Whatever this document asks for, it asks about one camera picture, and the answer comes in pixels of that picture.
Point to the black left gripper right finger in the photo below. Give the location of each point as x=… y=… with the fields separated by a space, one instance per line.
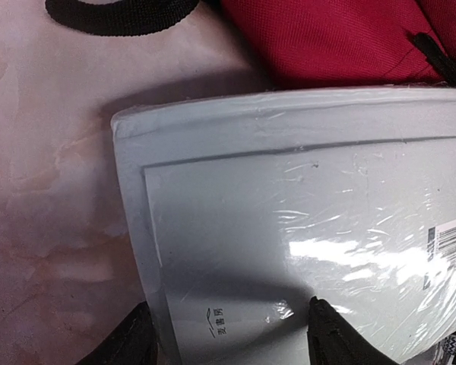
x=334 y=341

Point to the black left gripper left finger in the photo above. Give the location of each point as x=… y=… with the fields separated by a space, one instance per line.
x=132 y=342

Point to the grey barcode book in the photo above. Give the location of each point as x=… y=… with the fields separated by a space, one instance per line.
x=241 y=209

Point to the red student backpack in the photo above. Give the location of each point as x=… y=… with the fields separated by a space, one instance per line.
x=306 y=44

